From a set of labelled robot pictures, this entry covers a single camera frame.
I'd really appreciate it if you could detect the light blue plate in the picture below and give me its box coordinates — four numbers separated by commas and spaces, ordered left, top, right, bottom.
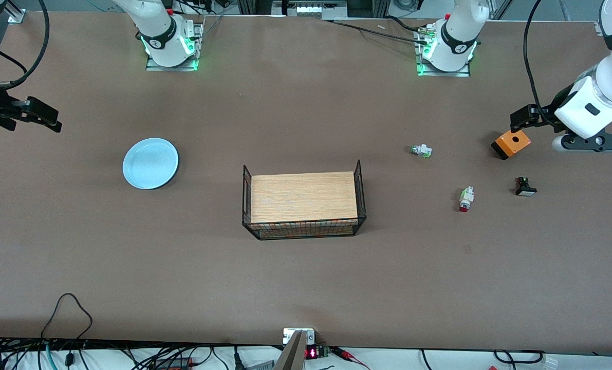
122, 137, 180, 190

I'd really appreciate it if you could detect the black square push button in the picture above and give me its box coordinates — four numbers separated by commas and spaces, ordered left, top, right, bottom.
515, 176, 538, 197

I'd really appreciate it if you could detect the wooden board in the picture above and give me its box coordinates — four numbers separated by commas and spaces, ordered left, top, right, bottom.
250, 171, 359, 230

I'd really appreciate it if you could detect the red clip lead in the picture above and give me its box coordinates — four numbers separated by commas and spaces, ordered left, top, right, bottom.
330, 347, 370, 370

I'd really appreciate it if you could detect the orange button enclosure box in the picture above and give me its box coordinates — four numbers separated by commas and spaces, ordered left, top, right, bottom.
491, 129, 532, 161

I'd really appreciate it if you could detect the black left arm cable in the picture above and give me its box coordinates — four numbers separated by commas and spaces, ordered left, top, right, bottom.
523, 0, 559, 125

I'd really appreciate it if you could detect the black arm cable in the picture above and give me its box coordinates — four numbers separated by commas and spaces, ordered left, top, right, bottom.
523, 0, 559, 125
0, 0, 50, 89

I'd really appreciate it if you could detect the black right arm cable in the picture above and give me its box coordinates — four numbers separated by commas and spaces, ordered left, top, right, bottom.
0, 0, 50, 89

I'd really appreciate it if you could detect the aluminium frame profile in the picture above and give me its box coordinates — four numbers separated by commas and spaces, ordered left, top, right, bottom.
4, 0, 27, 24

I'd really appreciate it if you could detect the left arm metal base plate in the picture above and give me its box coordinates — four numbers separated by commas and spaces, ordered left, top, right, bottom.
413, 23, 472, 78

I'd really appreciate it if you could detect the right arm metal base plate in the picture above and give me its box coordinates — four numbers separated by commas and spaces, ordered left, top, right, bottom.
145, 21, 205, 72

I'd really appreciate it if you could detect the black cable on table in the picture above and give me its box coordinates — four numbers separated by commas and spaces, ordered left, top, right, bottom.
320, 15, 431, 45

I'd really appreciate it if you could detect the thin black looped cable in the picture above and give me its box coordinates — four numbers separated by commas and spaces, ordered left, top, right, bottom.
41, 293, 94, 342

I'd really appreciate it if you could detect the black cable loop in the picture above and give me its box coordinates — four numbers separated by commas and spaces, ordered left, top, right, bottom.
493, 349, 545, 364

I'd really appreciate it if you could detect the black wire basket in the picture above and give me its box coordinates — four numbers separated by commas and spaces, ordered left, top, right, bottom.
242, 159, 367, 241

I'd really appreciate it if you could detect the grey metal camera stand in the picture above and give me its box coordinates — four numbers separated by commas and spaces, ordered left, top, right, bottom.
274, 328, 317, 370

